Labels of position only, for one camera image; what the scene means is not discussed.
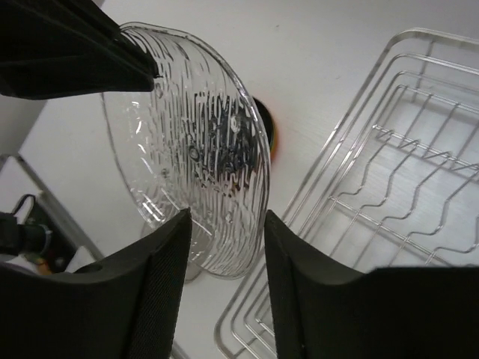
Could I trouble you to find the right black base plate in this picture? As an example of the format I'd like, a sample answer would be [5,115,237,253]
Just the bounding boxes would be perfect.
[0,194,87,276]

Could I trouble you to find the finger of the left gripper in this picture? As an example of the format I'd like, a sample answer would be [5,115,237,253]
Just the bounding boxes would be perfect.
[1,1,159,100]

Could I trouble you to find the wire dish rack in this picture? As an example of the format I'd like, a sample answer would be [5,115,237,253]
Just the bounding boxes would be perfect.
[215,28,478,358]

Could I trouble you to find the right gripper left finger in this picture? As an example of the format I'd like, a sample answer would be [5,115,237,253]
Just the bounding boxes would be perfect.
[1,209,192,358]

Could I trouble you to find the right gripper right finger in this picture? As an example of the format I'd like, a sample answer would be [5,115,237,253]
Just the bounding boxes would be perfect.
[264,211,478,358]

